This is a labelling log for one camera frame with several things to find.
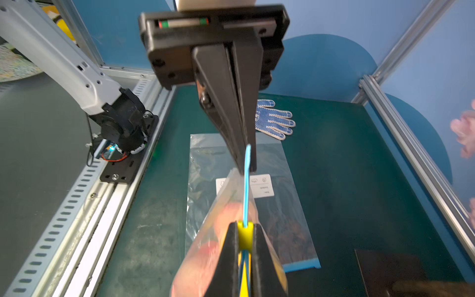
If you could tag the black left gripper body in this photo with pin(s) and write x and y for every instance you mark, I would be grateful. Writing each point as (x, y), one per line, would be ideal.
(169, 38)

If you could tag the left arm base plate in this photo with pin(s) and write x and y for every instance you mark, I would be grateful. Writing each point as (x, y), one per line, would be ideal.
(121, 166)

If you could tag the horizontal aluminium frame rail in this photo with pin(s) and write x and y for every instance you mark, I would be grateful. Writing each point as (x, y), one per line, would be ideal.
(427, 171)

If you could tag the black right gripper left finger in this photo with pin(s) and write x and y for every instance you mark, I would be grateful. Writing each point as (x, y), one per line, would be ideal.
(225, 281)

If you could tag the blue dotted work glove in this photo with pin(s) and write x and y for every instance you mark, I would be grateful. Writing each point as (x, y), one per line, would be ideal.
(272, 122)

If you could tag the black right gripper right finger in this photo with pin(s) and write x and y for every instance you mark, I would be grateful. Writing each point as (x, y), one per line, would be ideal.
(264, 277)

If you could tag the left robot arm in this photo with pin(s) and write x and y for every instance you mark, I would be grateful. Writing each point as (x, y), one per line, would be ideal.
(229, 51)

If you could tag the clear zip-top bag blue zipper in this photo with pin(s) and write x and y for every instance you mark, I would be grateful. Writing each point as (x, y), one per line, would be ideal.
(236, 188)

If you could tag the pink cherry blossom tree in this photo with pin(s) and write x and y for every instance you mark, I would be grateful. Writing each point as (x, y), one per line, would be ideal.
(436, 149)

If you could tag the triangular finger of the black left gripper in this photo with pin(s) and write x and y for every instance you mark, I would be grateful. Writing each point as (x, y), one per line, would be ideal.
(218, 97)

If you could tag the left aluminium corner post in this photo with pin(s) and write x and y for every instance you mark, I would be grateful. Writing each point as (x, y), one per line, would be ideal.
(428, 17)

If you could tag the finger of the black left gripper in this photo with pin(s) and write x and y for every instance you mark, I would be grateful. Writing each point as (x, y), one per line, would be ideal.
(247, 53)

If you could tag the pink peach large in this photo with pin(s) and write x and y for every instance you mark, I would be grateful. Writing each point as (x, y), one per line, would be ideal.
(196, 272)

